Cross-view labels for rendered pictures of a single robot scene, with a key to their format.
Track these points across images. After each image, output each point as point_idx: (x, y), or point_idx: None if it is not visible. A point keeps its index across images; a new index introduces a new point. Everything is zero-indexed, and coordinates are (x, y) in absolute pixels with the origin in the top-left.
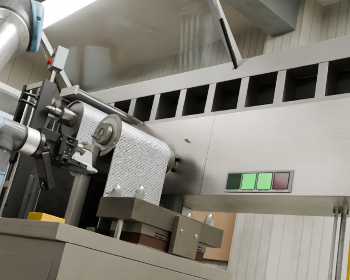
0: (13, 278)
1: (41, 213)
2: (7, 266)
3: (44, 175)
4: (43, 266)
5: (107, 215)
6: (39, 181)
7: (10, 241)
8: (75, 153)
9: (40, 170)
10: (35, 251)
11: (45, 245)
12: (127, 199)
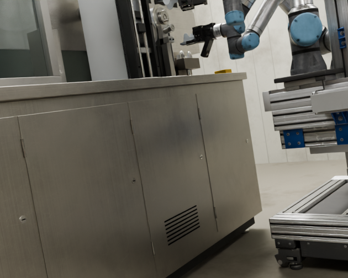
0: (231, 100)
1: (230, 69)
2: (226, 96)
3: (210, 49)
4: (240, 91)
5: (190, 67)
6: (205, 52)
7: (221, 85)
8: (186, 33)
9: (209, 46)
10: (233, 86)
11: (236, 83)
12: (195, 58)
